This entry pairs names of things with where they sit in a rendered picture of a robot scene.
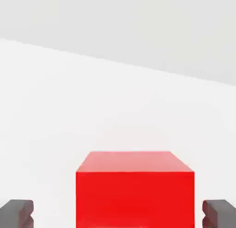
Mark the small red cube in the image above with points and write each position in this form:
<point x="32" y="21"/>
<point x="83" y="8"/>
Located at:
<point x="135" y="194"/>

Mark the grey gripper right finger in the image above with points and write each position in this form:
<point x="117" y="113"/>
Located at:
<point x="220" y="214"/>

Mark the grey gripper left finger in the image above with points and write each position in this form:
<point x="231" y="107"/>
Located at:
<point x="16" y="214"/>

